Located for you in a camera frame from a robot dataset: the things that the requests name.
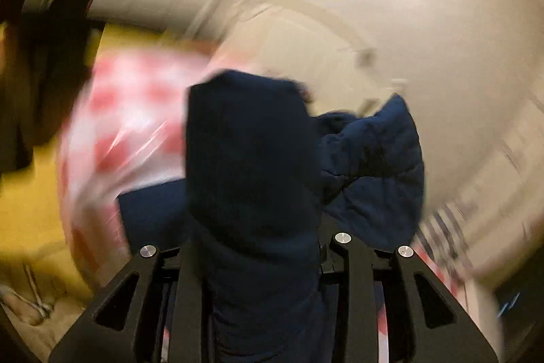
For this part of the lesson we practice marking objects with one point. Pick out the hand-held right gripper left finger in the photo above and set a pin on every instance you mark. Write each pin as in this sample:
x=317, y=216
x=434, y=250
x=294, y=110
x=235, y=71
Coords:
x=189, y=286

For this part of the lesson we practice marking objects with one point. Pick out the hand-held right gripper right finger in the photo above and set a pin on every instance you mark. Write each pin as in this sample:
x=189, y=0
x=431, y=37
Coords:
x=357, y=286

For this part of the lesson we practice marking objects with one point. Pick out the navy quilted jacket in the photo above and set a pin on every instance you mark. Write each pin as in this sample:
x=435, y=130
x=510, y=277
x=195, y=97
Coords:
x=250, y=159

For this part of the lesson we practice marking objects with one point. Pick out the cream striped curtain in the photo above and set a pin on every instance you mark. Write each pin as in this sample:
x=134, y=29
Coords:
x=446, y=231

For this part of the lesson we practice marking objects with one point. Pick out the yellow cloth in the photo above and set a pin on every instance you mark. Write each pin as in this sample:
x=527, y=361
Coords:
x=34, y=210

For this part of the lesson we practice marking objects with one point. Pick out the red white checkered bed sheet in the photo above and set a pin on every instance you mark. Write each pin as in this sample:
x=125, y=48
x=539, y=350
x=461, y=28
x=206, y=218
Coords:
x=127, y=103

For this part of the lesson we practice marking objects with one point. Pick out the dark cloth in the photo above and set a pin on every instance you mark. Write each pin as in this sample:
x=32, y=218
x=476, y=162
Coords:
x=38, y=91

